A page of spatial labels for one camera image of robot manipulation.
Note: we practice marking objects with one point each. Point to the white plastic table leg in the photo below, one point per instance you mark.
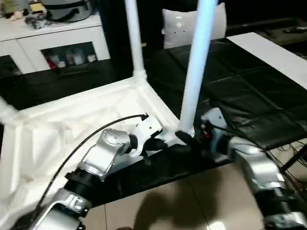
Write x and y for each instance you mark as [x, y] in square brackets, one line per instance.
[135, 38]
[7, 112]
[200, 62]

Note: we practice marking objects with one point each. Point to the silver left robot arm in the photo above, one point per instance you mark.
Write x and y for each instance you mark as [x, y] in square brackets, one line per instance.
[91, 167]

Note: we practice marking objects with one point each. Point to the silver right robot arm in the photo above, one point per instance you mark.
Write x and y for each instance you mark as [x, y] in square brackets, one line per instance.
[264, 172]

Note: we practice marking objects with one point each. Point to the white plastic table top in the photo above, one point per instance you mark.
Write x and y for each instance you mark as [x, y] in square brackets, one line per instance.
[72, 124]

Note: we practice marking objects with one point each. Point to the black floor stand leg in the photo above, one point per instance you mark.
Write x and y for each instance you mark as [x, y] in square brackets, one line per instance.
[295, 163]

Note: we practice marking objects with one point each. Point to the white flat board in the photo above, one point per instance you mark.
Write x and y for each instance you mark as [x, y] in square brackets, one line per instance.
[273, 55]

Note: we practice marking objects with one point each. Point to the grey pillow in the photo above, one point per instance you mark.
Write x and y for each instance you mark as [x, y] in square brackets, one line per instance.
[180, 26]

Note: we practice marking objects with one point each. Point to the black cabinet with yellow label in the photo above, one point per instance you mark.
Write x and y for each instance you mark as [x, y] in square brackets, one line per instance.
[124, 28]

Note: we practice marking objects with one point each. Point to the white sideboard cabinet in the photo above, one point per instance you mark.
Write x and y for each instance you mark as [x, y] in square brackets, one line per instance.
[53, 40]

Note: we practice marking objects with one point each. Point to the colourful clutter bundle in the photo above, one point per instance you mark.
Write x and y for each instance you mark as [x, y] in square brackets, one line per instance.
[29, 14]

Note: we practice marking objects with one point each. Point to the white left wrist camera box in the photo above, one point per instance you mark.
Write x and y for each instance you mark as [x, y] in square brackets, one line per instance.
[151, 127]

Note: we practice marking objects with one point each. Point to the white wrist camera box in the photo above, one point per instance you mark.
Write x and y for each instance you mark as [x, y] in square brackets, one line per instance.
[151, 127]
[212, 117]

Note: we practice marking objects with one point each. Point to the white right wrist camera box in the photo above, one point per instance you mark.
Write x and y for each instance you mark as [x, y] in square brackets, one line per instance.
[212, 117]

